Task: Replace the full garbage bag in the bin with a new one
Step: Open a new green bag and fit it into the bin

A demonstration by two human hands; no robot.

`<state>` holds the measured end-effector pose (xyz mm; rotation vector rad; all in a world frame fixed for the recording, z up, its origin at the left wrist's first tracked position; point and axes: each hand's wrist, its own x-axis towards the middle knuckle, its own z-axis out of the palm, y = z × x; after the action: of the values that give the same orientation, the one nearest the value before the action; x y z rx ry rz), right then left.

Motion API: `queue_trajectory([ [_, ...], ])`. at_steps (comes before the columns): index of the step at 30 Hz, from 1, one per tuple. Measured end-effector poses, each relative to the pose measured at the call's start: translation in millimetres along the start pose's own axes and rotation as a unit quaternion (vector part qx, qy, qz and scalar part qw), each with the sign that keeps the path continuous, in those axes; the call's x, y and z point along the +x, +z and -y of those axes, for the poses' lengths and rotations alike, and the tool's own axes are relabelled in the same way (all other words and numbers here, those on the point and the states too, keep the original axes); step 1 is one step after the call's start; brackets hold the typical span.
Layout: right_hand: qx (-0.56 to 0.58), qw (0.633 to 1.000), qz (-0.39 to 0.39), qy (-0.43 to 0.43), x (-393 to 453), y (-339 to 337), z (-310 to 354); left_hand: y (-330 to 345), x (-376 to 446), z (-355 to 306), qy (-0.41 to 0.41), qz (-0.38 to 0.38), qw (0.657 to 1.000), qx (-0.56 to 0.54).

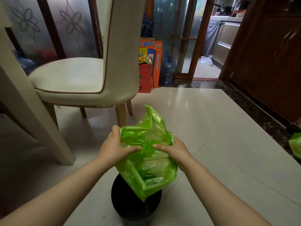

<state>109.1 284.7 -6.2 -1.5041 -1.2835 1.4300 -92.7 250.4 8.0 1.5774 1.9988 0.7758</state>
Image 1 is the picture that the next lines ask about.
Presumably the frosted flower glass partition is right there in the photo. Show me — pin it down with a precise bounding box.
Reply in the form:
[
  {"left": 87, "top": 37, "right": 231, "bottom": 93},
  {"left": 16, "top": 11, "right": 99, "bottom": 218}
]
[{"left": 4, "top": 0, "right": 104, "bottom": 60}]

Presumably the person's right hand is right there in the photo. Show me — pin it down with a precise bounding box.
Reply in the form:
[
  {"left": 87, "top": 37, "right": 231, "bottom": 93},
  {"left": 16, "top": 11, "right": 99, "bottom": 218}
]
[{"left": 153, "top": 136, "right": 192, "bottom": 172}]

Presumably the person's right forearm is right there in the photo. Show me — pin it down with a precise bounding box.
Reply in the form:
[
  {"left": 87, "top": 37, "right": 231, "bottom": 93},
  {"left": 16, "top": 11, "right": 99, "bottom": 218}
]
[{"left": 181, "top": 160, "right": 272, "bottom": 226}]

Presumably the person's left forearm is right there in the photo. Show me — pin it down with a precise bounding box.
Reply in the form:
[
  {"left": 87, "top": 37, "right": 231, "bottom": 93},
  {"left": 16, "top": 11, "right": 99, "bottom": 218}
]
[{"left": 0, "top": 157, "right": 111, "bottom": 226}]

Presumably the red bottle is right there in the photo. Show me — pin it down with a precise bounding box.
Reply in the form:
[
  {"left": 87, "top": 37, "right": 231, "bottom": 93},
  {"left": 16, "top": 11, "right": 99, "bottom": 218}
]
[{"left": 231, "top": 0, "right": 240, "bottom": 17}]

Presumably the cream wooden table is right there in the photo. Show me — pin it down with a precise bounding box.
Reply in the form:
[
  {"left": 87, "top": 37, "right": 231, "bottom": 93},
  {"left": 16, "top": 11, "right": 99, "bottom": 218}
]
[{"left": 0, "top": 1, "right": 76, "bottom": 165}]

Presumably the white plastic bag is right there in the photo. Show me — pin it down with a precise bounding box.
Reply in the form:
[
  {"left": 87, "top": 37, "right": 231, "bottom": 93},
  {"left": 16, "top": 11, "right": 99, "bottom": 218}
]
[{"left": 200, "top": 56, "right": 213, "bottom": 67}]

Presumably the grey hanging cloth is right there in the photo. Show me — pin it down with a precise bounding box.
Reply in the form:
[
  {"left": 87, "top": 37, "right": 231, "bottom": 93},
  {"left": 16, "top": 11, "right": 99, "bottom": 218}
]
[{"left": 203, "top": 20, "right": 224, "bottom": 57}]

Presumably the wooden framed glass sliding door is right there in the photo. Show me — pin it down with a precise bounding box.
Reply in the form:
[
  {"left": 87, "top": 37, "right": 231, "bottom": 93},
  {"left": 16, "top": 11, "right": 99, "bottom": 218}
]
[{"left": 153, "top": 0, "right": 217, "bottom": 80}]

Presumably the small black trash bin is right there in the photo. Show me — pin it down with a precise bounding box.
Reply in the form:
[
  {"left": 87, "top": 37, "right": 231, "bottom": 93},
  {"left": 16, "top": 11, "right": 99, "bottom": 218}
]
[{"left": 111, "top": 174, "right": 162, "bottom": 220}]

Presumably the new green bag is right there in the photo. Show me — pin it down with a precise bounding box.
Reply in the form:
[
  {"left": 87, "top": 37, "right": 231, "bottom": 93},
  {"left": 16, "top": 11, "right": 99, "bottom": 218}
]
[{"left": 115, "top": 105, "right": 178, "bottom": 202}]

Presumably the blue plaid cloth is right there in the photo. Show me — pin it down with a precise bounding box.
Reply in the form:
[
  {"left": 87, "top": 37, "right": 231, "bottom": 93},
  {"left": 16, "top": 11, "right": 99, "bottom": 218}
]
[{"left": 141, "top": 13, "right": 156, "bottom": 38}]

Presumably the orange cardboard box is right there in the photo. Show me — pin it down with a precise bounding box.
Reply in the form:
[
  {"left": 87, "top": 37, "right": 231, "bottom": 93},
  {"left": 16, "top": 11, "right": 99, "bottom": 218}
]
[{"left": 139, "top": 37, "right": 163, "bottom": 88}]

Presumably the black wok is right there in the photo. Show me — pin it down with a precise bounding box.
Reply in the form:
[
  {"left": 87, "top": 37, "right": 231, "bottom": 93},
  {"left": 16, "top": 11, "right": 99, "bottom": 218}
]
[{"left": 214, "top": 4, "right": 233, "bottom": 16}]

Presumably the cream dining chair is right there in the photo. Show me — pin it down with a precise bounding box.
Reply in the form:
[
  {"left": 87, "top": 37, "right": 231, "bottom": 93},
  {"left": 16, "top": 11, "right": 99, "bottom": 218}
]
[{"left": 28, "top": 0, "right": 147, "bottom": 129}]

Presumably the blue water jug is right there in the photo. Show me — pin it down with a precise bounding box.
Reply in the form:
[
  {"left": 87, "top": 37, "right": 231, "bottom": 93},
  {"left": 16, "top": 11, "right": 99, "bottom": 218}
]
[
  {"left": 161, "top": 56, "right": 177, "bottom": 86},
  {"left": 13, "top": 50, "right": 36, "bottom": 76}
]

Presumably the person's left hand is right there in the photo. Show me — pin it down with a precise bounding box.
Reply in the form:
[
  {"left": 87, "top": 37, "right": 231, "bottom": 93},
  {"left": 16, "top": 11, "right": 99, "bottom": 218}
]
[{"left": 98, "top": 125, "right": 142, "bottom": 167}]

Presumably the steel kitchen cabinet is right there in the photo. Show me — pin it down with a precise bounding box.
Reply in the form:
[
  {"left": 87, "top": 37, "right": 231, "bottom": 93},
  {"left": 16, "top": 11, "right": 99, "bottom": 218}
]
[{"left": 211, "top": 16, "right": 244, "bottom": 66}]

